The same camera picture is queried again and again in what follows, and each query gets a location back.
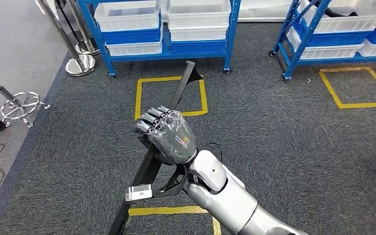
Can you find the black part in bin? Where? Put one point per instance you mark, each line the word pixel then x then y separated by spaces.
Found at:
pixel 334 13

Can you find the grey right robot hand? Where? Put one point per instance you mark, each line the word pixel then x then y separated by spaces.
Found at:
pixel 173 139

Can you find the blue steel shelf rack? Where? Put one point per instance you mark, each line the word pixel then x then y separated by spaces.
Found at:
pixel 300 48
pixel 142 57

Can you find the yellow floor tape square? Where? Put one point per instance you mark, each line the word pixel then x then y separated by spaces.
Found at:
pixel 168 211
pixel 363 105
pixel 138 97

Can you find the chrome stanchion post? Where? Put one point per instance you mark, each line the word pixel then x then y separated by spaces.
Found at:
pixel 89 48
pixel 79 65

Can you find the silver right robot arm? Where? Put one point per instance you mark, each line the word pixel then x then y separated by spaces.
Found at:
pixel 227 198

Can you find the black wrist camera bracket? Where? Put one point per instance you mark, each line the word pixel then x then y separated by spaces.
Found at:
pixel 175 186

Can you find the black stanchion post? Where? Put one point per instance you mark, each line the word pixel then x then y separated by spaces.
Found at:
pixel 66 19

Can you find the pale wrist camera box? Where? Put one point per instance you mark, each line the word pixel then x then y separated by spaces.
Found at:
pixel 139 193

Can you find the long black plastic part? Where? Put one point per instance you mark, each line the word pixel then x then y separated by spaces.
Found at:
pixel 184 77

